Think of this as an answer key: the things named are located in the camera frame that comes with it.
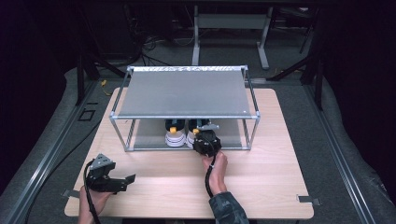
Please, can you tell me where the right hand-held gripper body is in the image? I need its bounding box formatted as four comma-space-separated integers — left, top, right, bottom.
192, 122, 223, 158

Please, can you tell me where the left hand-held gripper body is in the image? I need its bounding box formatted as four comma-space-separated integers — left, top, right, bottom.
85, 152, 129, 195

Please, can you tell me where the navy and white child's sneaker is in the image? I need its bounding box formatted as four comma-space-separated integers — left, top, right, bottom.
185, 119, 205, 149
163, 119, 187, 148

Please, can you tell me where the grey metal two-tier shoe rack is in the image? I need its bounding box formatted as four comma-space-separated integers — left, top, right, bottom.
108, 64, 262, 153

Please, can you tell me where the person's left hand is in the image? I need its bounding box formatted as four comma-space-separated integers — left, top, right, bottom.
77, 186, 115, 224

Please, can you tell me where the person's right hand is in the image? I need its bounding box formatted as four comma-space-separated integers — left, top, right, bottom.
201, 150, 229, 196

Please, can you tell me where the black metal stand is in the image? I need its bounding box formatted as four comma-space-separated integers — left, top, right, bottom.
266, 7, 325, 111
75, 50, 126, 106

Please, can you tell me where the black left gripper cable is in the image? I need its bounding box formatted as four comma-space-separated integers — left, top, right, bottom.
82, 160, 103, 224

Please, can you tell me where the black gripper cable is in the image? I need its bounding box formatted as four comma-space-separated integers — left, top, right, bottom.
82, 160, 103, 224
204, 136, 218, 199

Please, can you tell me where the grey metal table bracket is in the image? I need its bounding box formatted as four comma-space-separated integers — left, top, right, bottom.
61, 189, 81, 199
295, 193, 322, 207

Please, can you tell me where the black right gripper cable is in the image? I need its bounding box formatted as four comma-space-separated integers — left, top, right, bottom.
204, 136, 218, 199

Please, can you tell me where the black floor cable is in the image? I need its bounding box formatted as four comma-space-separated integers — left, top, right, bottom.
23, 119, 104, 224

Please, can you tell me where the aluminium floor rail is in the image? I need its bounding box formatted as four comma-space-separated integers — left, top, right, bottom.
303, 83, 377, 224
5, 79, 98, 224

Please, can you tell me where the yellow cable plug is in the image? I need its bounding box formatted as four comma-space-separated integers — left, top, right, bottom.
99, 79, 112, 97

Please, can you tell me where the black cable bundle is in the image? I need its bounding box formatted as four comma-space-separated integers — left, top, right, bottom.
124, 29, 194, 67

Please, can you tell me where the grey metal desk frame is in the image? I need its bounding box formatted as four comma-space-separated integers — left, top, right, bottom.
191, 4, 275, 71

